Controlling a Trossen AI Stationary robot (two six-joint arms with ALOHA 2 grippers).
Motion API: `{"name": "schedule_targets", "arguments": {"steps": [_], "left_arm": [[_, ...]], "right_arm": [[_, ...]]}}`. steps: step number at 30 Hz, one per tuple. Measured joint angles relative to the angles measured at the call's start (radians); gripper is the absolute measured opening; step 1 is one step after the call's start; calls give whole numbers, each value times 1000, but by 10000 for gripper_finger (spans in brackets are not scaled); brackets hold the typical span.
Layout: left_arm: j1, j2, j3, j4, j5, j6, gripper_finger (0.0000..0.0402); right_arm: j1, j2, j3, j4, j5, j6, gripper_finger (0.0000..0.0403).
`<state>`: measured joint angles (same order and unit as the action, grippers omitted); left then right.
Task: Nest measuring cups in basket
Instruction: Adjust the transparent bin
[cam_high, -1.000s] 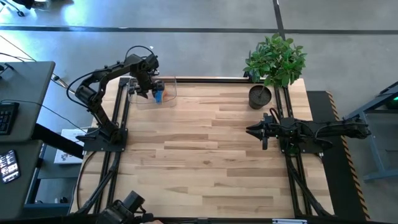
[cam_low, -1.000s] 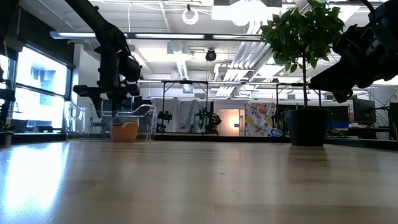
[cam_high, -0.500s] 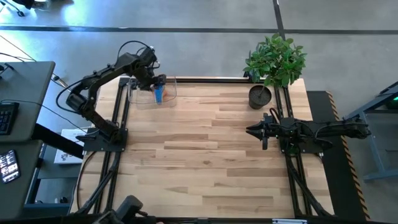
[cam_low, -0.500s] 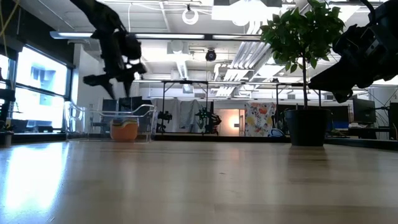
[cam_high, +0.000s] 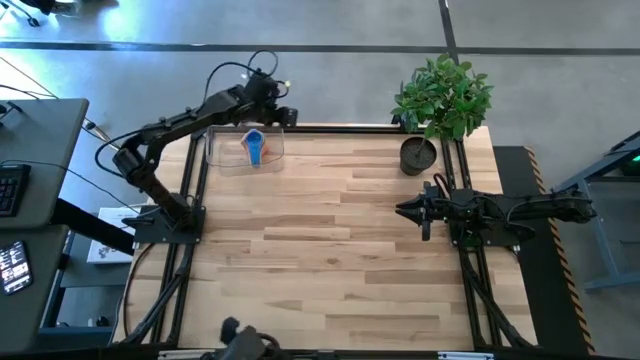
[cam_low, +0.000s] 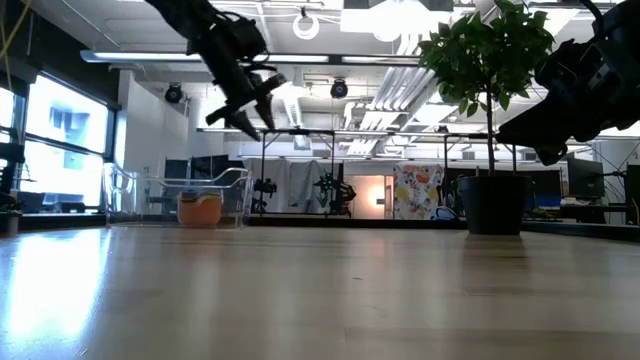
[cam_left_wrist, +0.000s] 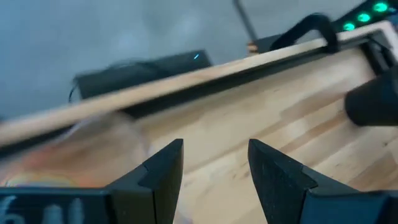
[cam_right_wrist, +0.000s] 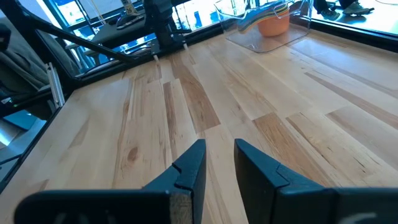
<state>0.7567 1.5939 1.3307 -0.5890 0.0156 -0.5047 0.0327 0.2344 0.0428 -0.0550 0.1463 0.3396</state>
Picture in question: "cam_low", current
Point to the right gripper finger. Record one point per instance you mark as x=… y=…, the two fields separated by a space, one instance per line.
x=545 y=125
x=565 y=70

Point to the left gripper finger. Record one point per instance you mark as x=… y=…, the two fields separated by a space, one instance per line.
x=266 y=112
x=245 y=125

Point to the yellow measuring cup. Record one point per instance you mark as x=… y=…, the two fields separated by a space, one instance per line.
x=205 y=196

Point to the orange measuring cup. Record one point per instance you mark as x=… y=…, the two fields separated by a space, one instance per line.
x=200 y=212

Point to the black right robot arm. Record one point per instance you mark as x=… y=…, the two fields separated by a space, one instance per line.
x=630 y=6

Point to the background black robot arm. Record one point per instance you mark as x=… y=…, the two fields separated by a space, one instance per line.
x=335 y=192

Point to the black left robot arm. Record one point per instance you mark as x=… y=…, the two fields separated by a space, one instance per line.
x=180 y=15

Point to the clear plastic basket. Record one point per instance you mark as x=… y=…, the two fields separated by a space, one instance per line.
x=130 y=200

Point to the black ceiling spotlight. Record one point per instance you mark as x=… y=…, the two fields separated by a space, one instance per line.
x=339 y=89
x=173 y=93

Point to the black computer monitor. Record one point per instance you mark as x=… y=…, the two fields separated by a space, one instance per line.
x=585 y=177

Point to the grey hanging cloth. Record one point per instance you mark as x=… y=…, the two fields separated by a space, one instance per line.
x=300 y=180

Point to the potted green plant black pot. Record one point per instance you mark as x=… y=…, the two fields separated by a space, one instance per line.
x=487 y=65

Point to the ceiling light bar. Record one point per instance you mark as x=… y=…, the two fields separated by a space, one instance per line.
x=140 y=56

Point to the floral patterned cloth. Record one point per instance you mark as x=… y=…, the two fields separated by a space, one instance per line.
x=420 y=190

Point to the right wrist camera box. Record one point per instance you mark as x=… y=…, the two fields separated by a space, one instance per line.
x=550 y=155

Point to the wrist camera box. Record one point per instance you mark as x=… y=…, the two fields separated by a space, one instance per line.
x=242 y=37
x=550 y=155

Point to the black metal frame stand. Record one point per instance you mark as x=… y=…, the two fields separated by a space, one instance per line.
x=310 y=132
x=446 y=155

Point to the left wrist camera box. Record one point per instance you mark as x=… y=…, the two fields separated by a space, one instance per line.
x=242 y=37

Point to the black aluminium table frame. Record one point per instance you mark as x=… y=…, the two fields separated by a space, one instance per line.
x=400 y=223

